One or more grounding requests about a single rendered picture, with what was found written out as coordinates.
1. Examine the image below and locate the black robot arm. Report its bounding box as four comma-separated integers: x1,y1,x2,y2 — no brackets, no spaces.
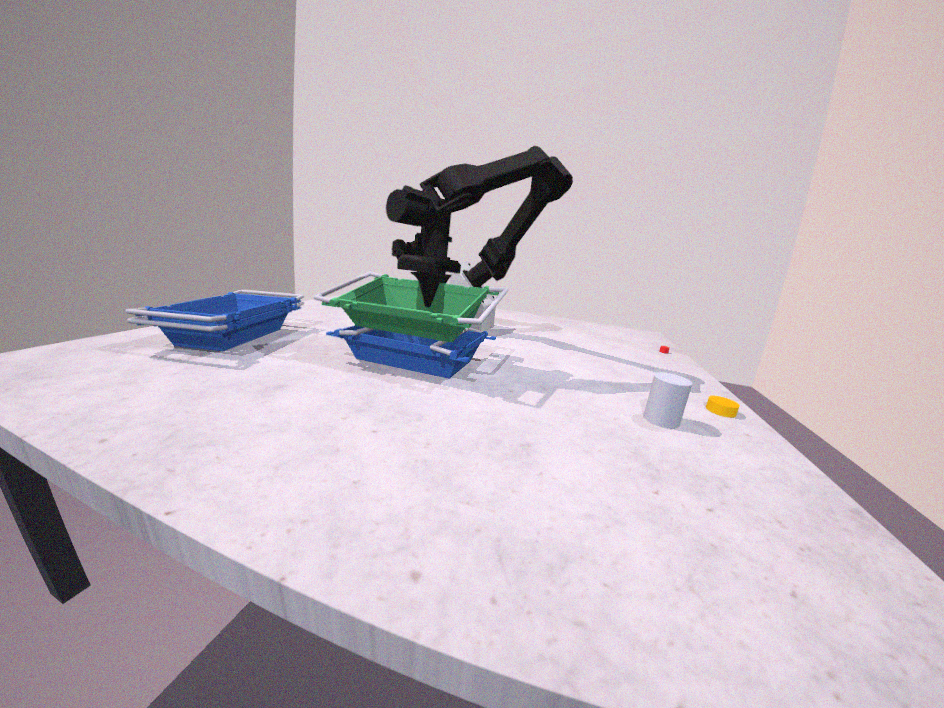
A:
386,145,573,288

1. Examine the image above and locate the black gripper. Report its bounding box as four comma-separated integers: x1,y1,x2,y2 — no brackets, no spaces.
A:
397,227,461,307

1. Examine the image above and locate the yellow short cylinder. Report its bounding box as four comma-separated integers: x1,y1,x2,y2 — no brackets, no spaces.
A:
706,395,739,417

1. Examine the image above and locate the grey cylinder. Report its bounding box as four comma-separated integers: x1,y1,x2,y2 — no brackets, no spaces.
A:
643,372,693,429

